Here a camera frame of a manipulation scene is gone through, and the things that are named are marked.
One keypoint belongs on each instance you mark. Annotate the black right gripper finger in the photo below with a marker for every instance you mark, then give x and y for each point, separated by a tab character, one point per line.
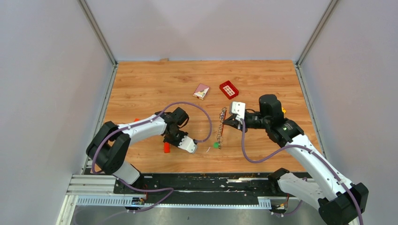
231	119
234	124

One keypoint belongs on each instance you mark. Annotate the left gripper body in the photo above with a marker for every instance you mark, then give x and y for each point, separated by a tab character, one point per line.
176	138

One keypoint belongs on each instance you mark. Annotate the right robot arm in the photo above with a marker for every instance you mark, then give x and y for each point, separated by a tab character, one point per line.
338	200

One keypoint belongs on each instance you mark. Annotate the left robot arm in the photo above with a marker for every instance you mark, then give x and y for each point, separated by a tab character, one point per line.
109	147

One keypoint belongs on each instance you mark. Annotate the small red block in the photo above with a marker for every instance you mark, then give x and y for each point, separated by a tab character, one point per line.
166	148

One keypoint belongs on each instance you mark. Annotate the red toy brick block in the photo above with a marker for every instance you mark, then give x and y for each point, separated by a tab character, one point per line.
229	90

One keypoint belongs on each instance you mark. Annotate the playing card box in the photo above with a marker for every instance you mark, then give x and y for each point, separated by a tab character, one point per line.
201	91

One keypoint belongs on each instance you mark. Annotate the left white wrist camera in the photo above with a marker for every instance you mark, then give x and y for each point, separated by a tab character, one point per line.
188	144

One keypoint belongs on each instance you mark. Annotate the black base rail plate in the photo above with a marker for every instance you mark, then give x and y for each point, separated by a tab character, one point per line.
209	188

